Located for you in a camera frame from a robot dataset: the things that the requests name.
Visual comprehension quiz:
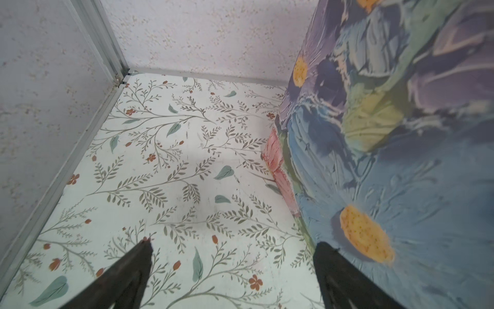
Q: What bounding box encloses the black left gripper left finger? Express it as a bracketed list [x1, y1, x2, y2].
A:
[63, 239, 153, 309]

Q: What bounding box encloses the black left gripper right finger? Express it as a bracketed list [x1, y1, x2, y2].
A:
[313, 242, 403, 309]

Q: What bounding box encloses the floral paper bag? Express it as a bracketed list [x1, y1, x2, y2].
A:
[262, 1, 493, 308]

